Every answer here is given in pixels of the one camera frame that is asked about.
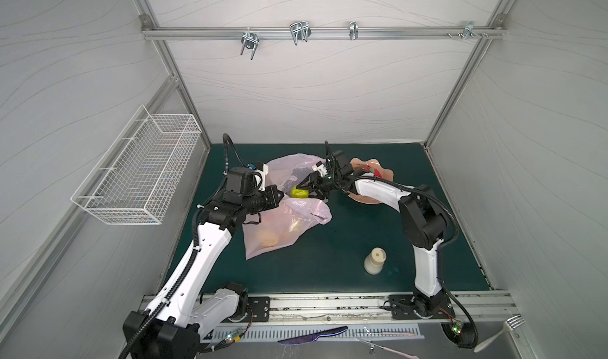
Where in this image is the pink plastic bag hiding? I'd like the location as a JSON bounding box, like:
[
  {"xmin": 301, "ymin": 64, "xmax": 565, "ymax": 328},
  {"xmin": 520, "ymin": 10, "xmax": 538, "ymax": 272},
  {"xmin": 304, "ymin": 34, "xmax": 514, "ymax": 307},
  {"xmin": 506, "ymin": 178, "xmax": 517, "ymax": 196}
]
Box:
[{"xmin": 242, "ymin": 153, "xmax": 332, "ymax": 260}]

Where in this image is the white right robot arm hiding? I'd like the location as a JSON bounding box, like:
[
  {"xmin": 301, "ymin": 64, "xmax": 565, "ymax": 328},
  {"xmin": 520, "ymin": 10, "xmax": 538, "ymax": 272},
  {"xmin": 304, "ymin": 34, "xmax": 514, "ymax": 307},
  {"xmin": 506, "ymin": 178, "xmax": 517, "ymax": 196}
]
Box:
[{"xmin": 291, "ymin": 145, "xmax": 459, "ymax": 319}]

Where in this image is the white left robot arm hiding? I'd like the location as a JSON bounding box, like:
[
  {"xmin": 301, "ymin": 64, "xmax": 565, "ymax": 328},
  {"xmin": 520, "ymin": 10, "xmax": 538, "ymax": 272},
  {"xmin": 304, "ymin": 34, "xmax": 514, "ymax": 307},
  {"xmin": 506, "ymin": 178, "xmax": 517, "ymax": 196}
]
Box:
[{"xmin": 119, "ymin": 162, "xmax": 284, "ymax": 358}]

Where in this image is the peach scalloped fruit bowl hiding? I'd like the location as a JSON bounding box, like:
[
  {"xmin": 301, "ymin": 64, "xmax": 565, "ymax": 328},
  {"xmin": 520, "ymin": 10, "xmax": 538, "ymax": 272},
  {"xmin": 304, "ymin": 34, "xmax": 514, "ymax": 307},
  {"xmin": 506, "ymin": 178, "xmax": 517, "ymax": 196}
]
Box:
[{"xmin": 346, "ymin": 157, "xmax": 395, "ymax": 205}]

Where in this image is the green table mat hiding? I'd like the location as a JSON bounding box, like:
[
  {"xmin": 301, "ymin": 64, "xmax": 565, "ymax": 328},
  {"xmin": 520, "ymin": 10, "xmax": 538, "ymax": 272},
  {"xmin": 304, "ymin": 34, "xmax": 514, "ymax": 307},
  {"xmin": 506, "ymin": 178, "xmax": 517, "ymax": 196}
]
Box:
[{"xmin": 166, "ymin": 139, "xmax": 490, "ymax": 294}]

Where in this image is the cream plastic bottle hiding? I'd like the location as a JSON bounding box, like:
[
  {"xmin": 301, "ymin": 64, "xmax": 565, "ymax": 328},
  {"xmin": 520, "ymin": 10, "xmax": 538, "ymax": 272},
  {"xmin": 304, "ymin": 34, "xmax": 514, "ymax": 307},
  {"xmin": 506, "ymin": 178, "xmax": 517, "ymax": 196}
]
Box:
[{"xmin": 364, "ymin": 248, "xmax": 386, "ymax": 275}]

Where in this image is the metal hook clamp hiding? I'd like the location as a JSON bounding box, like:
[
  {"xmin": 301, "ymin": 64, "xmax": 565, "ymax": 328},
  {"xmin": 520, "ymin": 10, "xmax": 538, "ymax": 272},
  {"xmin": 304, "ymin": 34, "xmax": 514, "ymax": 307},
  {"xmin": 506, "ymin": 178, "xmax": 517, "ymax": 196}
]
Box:
[{"xmin": 289, "ymin": 21, "xmax": 311, "ymax": 46}]

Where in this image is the purple plastic knife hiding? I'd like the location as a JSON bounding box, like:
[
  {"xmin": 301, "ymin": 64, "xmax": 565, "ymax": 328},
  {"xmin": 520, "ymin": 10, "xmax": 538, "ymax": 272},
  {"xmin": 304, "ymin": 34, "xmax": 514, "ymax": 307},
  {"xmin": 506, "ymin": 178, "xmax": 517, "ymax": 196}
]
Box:
[{"xmin": 278, "ymin": 326, "xmax": 348, "ymax": 346}]

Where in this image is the metal u-bolt clamp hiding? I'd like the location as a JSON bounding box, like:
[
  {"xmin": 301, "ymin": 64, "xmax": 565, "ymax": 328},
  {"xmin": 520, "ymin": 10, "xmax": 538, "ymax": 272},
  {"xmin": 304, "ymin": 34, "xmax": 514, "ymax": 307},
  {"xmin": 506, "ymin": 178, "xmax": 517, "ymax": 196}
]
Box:
[{"xmin": 240, "ymin": 30, "xmax": 260, "ymax": 60}]

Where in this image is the pink plastic utensil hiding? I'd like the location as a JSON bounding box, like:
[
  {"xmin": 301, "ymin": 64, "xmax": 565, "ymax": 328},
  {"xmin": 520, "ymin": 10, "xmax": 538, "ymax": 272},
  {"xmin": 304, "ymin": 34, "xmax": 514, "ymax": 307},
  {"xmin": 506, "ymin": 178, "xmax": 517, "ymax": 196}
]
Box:
[{"xmin": 356, "ymin": 337, "xmax": 420, "ymax": 359}]

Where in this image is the silver fork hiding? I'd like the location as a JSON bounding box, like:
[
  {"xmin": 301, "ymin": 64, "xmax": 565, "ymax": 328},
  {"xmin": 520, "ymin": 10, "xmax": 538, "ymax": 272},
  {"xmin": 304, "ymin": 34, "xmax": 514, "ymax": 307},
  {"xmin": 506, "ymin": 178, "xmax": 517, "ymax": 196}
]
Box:
[{"xmin": 473, "ymin": 315, "xmax": 525, "ymax": 354}]

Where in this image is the white wire basket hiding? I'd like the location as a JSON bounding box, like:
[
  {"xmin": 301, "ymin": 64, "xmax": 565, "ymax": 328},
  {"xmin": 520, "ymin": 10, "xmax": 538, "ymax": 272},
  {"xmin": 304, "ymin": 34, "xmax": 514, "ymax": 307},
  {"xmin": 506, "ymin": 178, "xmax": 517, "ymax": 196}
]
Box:
[{"xmin": 71, "ymin": 105, "xmax": 201, "ymax": 225}]

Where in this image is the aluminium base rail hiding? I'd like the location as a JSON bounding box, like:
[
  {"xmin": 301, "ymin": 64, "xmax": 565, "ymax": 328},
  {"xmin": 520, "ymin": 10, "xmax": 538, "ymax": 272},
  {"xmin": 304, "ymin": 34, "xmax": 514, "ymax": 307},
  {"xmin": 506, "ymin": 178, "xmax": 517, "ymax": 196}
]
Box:
[{"xmin": 137, "ymin": 289, "xmax": 521, "ymax": 329}]

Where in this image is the small metal ring clamp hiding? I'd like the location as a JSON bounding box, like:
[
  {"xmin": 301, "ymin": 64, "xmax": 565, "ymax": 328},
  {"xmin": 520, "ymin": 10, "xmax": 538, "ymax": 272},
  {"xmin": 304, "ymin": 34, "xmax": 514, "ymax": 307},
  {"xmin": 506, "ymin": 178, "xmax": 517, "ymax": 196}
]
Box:
[{"xmin": 349, "ymin": 21, "xmax": 359, "ymax": 41}]

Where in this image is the aluminium top rail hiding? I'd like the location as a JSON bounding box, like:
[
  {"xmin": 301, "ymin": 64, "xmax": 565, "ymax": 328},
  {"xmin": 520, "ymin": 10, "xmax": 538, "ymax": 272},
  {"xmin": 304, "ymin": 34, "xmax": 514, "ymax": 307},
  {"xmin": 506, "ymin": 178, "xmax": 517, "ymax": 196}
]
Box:
[{"xmin": 142, "ymin": 24, "xmax": 507, "ymax": 41}]

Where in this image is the metal corner bracket clamp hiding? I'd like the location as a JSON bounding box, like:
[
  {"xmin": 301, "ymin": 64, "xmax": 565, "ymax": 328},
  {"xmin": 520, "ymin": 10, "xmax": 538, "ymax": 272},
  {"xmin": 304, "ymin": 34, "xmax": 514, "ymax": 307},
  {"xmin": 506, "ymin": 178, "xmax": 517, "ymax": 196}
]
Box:
[{"xmin": 446, "ymin": 21, "xmax": 489, "ymax": 41}]

